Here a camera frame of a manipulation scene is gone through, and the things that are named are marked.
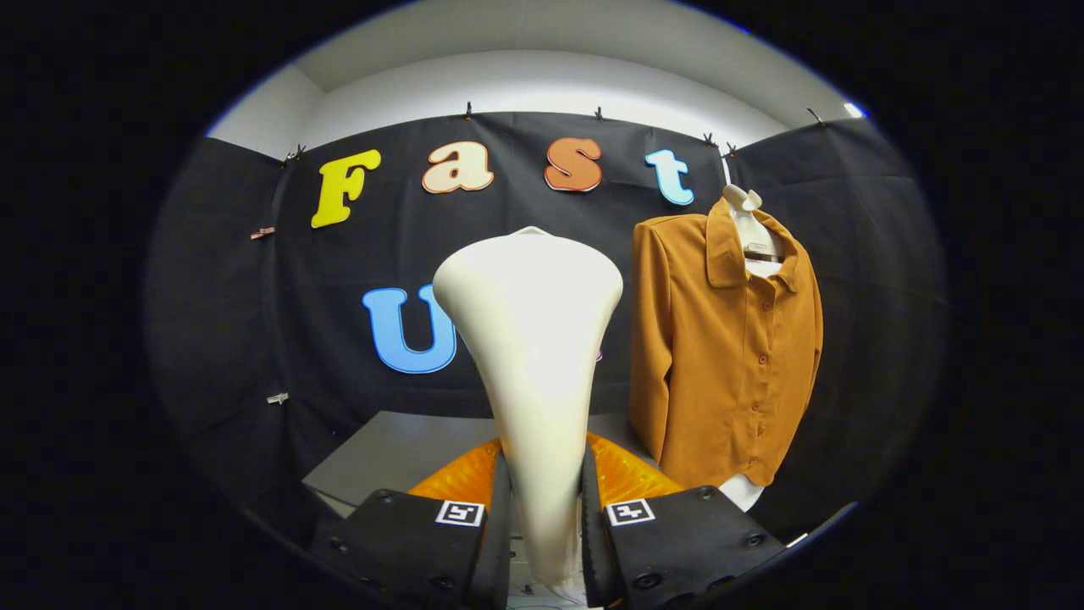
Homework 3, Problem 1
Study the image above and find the row of black clips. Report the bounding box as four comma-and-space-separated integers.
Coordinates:
284, 100, 829, 166

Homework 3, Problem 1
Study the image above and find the grey cabinet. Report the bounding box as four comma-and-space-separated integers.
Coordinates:
301, 410, 670, 610

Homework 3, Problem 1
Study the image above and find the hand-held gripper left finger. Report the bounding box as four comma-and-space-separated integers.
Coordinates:
307, 436, 514, 610

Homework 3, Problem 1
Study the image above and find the white garment hanger form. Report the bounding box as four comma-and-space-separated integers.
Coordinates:
720, 157, 786, 513

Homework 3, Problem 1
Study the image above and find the orange button-up shirt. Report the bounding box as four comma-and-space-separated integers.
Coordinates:
627, 197, 825, 491

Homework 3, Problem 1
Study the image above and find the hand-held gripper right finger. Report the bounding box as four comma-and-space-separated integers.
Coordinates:
581, 432, 788, 610

